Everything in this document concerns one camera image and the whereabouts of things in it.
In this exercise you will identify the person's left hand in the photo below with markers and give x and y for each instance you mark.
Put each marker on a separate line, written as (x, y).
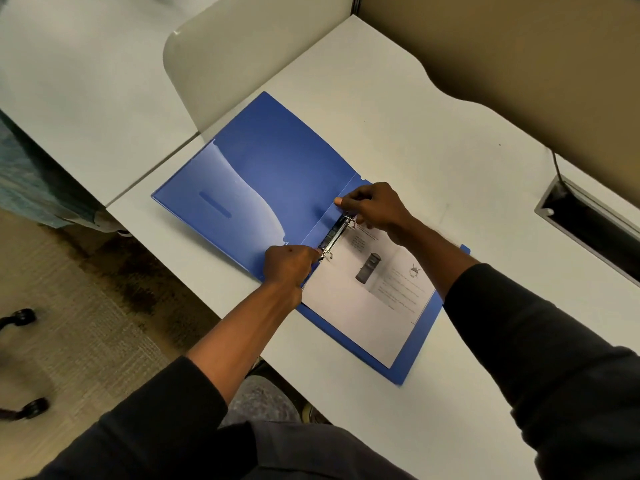
(285, 267)

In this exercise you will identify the person's right hand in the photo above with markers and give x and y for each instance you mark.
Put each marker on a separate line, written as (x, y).
(382, 207)

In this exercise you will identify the person's left fingers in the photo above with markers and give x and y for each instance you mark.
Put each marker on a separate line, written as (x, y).
(309, 253)

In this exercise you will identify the person's right thumb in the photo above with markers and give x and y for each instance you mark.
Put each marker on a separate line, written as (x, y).
(362, 220)

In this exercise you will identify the person's left forearm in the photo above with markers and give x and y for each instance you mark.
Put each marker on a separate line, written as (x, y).
(235, 339)

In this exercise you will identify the person's right forearm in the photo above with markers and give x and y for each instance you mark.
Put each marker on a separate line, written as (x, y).
(500, 314)

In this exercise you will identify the printed white paper sheet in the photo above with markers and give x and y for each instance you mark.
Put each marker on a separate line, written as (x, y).
(350, 307)

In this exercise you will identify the person's grey trousers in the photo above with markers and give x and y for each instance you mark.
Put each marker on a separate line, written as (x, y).
(260, 399)

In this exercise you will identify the person's shoe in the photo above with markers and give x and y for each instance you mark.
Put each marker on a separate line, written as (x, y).
(315, 415)

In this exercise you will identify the white desk divider panel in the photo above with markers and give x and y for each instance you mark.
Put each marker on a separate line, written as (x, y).
(235, 49)

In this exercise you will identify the beige partition panel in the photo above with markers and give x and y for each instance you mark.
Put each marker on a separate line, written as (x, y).
(525, 59)

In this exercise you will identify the teal fabric chair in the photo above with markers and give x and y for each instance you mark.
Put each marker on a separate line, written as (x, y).
(40, 179)

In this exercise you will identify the black chair caster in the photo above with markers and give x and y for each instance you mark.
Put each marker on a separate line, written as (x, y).
(21, 316)
(31, 408)

